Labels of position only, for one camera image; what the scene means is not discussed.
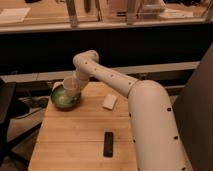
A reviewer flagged white ceramic cup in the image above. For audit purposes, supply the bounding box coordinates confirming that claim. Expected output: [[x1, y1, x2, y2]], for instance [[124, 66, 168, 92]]
[[62, 77, 79, 96]]

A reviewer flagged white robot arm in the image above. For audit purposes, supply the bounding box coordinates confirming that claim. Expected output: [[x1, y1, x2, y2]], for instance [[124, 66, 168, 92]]
[[73, 50, 186, 171]]

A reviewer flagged green ceramic bowl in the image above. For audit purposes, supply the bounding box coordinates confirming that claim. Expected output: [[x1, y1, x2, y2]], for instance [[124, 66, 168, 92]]
[[50, 85, 81, 109]]

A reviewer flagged small white block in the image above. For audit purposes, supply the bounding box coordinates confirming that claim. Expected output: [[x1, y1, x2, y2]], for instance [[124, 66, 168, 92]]
[[102, 94, 117, 110]]

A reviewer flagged black rectangular remote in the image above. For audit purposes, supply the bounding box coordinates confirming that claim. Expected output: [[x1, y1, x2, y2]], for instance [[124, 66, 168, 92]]
[[103, 132, 114, 157]]

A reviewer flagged black side furniture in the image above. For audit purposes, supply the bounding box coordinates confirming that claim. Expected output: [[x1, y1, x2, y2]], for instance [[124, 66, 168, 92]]
[[0, 78, 16, 166]]

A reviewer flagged white paper sheet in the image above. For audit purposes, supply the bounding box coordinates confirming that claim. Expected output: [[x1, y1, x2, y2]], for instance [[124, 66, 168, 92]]
[[0, 8, 30, 24]]

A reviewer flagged dark chair back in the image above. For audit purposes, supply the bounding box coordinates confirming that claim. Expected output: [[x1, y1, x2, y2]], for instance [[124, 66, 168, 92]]
[[173, 43, 213, 171]]

